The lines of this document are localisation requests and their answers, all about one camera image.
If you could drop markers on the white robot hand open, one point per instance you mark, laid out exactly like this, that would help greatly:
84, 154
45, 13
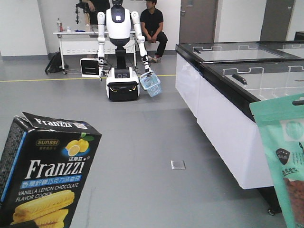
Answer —
102, 73

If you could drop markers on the white robot hand holding basket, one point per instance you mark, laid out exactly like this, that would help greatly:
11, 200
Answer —
147, 67

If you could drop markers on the black Franzzi cookie box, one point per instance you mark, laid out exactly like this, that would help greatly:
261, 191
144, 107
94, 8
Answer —
43, 168

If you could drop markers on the teal goji berry bag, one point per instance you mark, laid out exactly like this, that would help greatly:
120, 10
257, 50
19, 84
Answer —
281, 126

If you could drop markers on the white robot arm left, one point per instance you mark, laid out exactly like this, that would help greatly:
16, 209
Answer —
101, 40

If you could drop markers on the light blue plastic basket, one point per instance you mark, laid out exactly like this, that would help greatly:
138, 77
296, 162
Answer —
151, 83

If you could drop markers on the white humanoid robot body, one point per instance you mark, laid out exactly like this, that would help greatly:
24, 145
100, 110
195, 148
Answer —
121, 82

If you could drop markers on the white folding table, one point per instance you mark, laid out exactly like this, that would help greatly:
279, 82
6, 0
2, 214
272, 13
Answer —
84, 43

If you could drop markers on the standing person in black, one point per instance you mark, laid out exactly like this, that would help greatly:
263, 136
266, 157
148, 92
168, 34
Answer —
95, 6

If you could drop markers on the white chest freezer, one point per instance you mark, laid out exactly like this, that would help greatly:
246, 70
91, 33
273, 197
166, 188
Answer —
218, 81

